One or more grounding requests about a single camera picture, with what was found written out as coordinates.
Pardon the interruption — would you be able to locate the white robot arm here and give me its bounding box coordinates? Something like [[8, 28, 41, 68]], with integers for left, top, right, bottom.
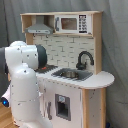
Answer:
[[0, 41, 53, 128]]

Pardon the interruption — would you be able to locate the wooden toy kitchen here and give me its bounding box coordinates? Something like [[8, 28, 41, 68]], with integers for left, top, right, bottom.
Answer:
[[21, 11, 114, 128]]

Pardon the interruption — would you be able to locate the black toy faucet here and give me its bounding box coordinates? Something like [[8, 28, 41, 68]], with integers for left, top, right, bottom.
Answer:
[[76, 51, 94, 70]]

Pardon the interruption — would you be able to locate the black toy stovetop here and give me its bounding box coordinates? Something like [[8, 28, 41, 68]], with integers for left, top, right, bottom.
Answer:
[[36, 64, 58, 73]]

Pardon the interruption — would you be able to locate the grey toy sink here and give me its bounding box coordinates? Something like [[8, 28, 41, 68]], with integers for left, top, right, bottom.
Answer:
[[53, 68, 93, 81]]

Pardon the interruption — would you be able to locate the grey ice dispenser panel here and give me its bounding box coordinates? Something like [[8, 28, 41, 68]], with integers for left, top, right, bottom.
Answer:
[[55, 94, 71, 121]]

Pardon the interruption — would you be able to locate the toy microwave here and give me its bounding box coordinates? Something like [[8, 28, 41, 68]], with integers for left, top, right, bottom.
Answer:
[[55, 14, 92, 34]]

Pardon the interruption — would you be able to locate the grey range hood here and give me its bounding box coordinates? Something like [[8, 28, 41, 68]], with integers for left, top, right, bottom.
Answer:
[[25, 16, 53, 35]]

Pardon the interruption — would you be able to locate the grey backdrop curtain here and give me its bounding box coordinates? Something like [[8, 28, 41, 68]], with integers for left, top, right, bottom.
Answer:
[[0, 0, 128, 128]]

